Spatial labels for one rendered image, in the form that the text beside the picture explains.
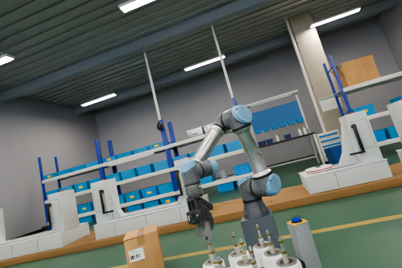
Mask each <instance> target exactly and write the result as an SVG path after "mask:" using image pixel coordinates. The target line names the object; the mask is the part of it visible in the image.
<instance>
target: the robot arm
mask: <svg viewBox="0 0 402 268"><path fill-rule="evenodd" d="M251 121H252V114H251V111H250V110H249V109H248V108H247V107H246V106H244V105H237V106H234V107H233V108H230V109H228V110H227V111H224V112H222V113H221V114H220V115H219V116H218V117H217V118H216V119H215V120H214V122H213V123H212V124H211V126H210V128H209V132H208V134H207V135H206V137H205V138H204V140H203V142H202V143H201V145H200V146H199V148H198V149H197V151H196V152H195V154H194V156H193V157H192V158H191V160H187V161H185V162H181V163H180V170H181V176H182V178H183V182H184V187H185V192H186V195H187V197H188V198H186V200H187V205H188V210H189V211H188V212H186V214H187V219H188V215H189V217H190V222H189V220H188V224H189V225H190V224H191V225H193V224H195V225H196V227H197V232H196V236H197V237H202V239H203V240H204V241H205V242H206V243H207V240H208V241H209V243H210V242H211V239H212V233H213V228H214V219H213V217H212V214H211V212H210V211H209V210H213V204H211V203H209V202H208V201H206V200H205V199H203V198H200V197H201V196H203V193H202V186H201V183H200V179H201V178H204V177H207V176H212V175H214V174H216V173H217V172H218V163H217V162H216V161H215V160H213V159H211V160H207V159H208V157H209V156H210V154H211V152H212V150H213V149H214V147H215V146H216V144H217V142H218V141H219V139H220V138H221V137H223V136H224V134H225V133H226V132H227V131H229V130H232V132H233V133H235V134H237V137H238V139H239V141H240V144H241V146H242V148H243V151H244V153H245V155H246V157H247V160H248V162H249V165H250V167H251V169H252V172H253V174H252V175H250V176H247V177H244V178H242V179H239V180H238V182H237V183H238V187H239V190H240V194H241V197H242V201H243V216H244V219H254V218H260V217H263V216H265V215H267V214H268V213H269V210H268V208H267V206H266V205H265V203H264V202H263V200H262V197H265V196H275V195H277V194H278V193H279V192H280V190H281V180H280V178H279V176H278V175H277V174H275V173H272V170H271V169H269V168H268V167H267V166H266V163H265V161H264V159H263V156H262V155H261V152H260V149H259V147H258V145H257V143H256V140H255V138H254V135H253V134H252V131H251V126H252V124H251ZM204 223H205V225H204ZM204 226H205V229H204Z"/></svg>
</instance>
